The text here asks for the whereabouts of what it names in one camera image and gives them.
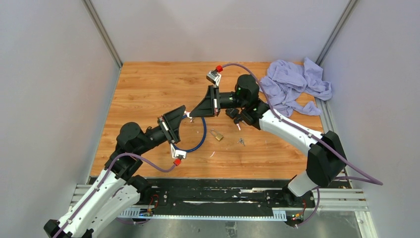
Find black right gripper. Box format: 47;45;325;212
189;86;246;119

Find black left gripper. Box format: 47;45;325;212
135;105;186;156

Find blue cable lock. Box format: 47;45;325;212
175;112;208;154

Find small silver keys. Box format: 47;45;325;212
238;138;246;146

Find black-head padlock key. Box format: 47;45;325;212
233;118;242;131

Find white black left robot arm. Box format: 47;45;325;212
44;105;186;238

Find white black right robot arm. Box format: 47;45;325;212
190;74;346;207

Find brass padlock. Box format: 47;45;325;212
210;129;224;141

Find crumpled light blue cloth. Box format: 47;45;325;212
260;58;332;118

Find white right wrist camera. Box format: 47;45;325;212
206;70;221;87

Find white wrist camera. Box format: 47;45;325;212
206;70;221;87
170;144;187;160

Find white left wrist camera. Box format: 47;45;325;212
170;144;187;160

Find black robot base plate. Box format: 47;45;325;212
88;177;352;218

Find aluminium corner rail left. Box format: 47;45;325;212
82;0;123;69

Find aluminium corner rail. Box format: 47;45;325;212
82;0;123;69
315;0;359;66

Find aluminium corner rail right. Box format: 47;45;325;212
315;0;359;66

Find aluminium base frame rails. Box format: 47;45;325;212
67;183;370;222

